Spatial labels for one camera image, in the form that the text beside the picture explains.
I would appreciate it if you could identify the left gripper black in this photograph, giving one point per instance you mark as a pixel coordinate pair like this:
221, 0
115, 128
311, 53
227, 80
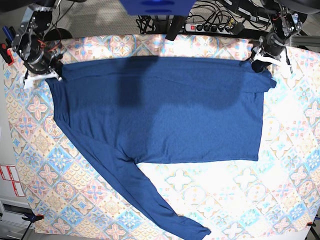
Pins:
271, 45

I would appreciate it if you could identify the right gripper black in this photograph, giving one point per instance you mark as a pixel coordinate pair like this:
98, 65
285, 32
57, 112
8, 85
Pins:
47, 65

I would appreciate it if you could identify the blue long-sleeve T-shirt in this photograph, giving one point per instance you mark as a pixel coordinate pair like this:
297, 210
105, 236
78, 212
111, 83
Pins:
162, 110

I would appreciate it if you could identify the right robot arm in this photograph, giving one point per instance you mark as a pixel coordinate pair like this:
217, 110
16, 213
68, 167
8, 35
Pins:
28, 42

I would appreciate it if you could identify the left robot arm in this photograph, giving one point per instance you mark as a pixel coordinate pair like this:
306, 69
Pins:
286, 19

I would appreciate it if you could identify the red black clamp left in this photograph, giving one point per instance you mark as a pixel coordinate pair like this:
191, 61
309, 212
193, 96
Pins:
6, 54

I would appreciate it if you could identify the blue clamp top left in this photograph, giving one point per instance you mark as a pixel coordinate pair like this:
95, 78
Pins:
10, 34

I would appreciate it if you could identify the black round stool base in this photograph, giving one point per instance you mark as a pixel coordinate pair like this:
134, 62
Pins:
57, 34

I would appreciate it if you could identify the white power strip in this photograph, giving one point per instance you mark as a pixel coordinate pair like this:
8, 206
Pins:
221, 28

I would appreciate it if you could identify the red white labels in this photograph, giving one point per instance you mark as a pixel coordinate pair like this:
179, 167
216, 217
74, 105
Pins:
10, 178

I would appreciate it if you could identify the patterned tile tablecloth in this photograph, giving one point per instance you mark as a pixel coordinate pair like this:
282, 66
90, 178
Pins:
278, 195

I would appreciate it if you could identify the blue box overhead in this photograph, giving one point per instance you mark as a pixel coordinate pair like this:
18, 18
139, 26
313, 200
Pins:
158, 7

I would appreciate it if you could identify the black clamp bottom left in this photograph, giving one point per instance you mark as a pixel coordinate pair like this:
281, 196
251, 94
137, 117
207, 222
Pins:
31, 217

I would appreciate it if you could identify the white cabinet bottom left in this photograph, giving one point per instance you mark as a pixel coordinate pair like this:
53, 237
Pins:
12, 226

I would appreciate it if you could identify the black clamp bottom right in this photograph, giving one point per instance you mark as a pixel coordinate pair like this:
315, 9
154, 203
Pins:
311, 224

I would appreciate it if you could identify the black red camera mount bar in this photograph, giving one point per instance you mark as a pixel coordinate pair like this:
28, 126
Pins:
176, 24

